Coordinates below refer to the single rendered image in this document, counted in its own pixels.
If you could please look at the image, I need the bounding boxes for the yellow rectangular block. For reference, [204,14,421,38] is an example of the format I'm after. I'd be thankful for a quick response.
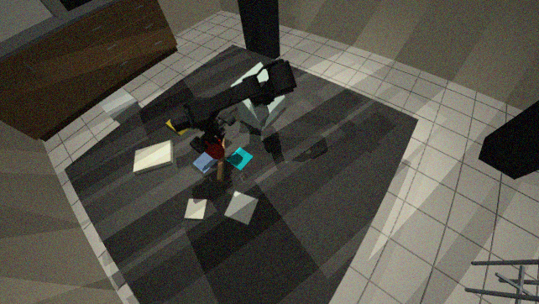
[166,120,189,135]

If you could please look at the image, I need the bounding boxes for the cream flat rectangular block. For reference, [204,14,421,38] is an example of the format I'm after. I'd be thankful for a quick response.
[133,140,173,174]

